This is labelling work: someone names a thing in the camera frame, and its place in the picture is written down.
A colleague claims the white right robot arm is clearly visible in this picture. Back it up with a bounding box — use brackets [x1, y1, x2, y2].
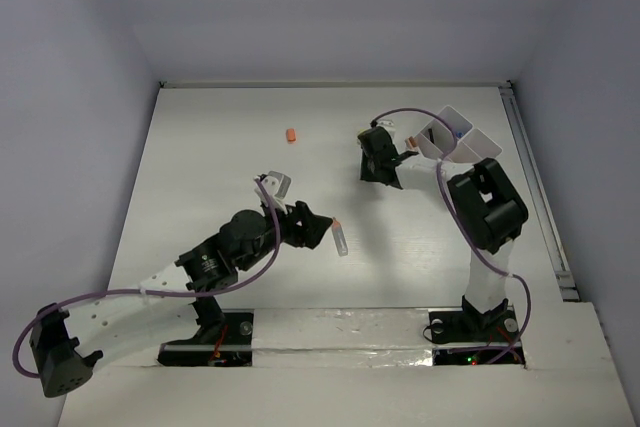
[358, 125, 529, 339]

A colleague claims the grey orange-tip marker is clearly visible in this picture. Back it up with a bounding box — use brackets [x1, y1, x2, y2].
[331, 217, 349, 257]

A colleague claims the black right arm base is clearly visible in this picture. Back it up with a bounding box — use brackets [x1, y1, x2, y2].
[422, 298, 525, 366]

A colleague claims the white divided organizer tray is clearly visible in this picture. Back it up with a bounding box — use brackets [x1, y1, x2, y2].
[415, 105, 502, 164]

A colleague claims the aluminium rail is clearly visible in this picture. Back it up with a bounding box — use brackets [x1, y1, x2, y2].
[499, 84, 582, 303]

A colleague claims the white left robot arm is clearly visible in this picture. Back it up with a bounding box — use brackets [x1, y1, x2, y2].
[29, 201, 333, 398]

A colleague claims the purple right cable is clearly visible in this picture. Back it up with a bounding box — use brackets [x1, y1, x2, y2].
[372, 107, 532, 366]

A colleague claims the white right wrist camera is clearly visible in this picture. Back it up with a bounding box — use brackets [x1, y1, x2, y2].
[370, 118, 396, 137]

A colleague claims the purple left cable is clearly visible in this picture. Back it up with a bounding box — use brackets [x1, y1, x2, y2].
[12, 174, 281, 381]

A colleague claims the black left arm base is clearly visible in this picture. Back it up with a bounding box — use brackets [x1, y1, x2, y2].
[157, 297, 254, 367]

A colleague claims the purple cable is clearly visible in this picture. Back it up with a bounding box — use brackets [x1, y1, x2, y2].
[372, 107, 532, 366]
[12, 174, 281, 381]

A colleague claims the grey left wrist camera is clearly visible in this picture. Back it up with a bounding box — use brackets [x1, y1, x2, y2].
[254, 171, 291, 212]

